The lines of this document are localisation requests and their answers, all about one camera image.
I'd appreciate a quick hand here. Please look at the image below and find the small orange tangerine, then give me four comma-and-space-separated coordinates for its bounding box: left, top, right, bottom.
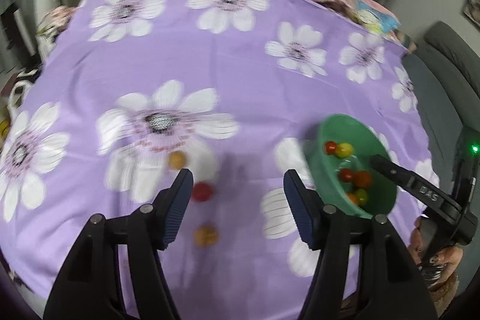
346, 193, 360, 206

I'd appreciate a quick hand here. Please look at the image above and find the green plastic bowl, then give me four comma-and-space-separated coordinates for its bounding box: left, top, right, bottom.
305, 114, 397, 218

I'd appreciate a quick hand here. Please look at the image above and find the red cherry tomato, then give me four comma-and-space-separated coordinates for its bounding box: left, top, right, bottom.
324, 140, 337, 155
192, 182, 215, 202
353, 171, 373, 189
338, 168, 355, 183

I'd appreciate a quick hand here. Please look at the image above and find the person right hand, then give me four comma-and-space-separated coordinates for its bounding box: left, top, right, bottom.
408, 217, 464, 285

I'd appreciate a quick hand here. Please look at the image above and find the small tan longan fruit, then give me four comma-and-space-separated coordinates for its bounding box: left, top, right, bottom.
168, 150, 188, 171
193, 226, 219, 248

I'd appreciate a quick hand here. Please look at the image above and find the grey sofa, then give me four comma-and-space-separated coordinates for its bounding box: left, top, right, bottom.
400, 21, 480, 306

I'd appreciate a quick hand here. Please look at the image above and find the white plastic bag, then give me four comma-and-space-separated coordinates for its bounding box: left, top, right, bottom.
7, 79, 33, 121

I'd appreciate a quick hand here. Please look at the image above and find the blue cartoon plush pillow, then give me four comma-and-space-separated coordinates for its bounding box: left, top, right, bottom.
354, 0, 400, 35

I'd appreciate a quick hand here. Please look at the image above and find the purple floral tablecloth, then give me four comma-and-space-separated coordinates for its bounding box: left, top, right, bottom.
1, 0, 431, 319

